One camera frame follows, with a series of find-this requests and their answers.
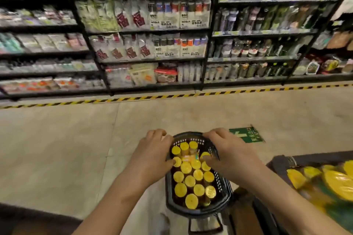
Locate group of assorted snack bags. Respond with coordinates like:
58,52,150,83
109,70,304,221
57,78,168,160
292,30,353,76

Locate black plastic shopping basket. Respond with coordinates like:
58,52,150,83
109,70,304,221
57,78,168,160
165,131,233,235

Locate red snack pack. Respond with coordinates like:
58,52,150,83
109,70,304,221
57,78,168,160
154,67,178,83

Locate row of pale green packets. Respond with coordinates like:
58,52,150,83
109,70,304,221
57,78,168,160
59,0,147,33

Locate pile of yellow-lidded packs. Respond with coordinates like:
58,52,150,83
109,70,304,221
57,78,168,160
286,160,353,216

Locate rows of dark slim bottles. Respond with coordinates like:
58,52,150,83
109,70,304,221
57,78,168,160
205,0,345,80

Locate person's left forearm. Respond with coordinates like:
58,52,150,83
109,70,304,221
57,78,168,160
72,166,159,235

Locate green floor sign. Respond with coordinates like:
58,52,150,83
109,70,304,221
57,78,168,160
229,126,265,144

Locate white box of coloured cups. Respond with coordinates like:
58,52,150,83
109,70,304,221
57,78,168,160
180,0,211,29
147,1,180,30
180,35,208,58
153,35,181,59

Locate row of white red-print packets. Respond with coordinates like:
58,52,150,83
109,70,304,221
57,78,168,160
90,0,155,62

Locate brown cardboard box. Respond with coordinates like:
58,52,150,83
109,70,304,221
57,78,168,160
230,187,264,235

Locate person's right hand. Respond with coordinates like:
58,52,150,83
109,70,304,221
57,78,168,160
203,128,267,187

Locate person's right forearm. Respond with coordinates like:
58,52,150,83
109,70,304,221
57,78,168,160
240,164,352,235

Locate group of yellow-capped bottles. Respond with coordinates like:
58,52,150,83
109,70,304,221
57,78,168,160
171,141,217,210

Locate black shelving unit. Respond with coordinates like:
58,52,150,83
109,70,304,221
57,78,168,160
55,0,220,95
201,0,353,86
0,0,112,101

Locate rows of small assorted packets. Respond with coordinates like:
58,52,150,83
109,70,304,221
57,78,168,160
0,0,106,93

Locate yellow black hazard tape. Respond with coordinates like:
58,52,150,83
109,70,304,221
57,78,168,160
0,83,353,110

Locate person's left hand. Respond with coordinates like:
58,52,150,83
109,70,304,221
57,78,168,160
132,129,177,182

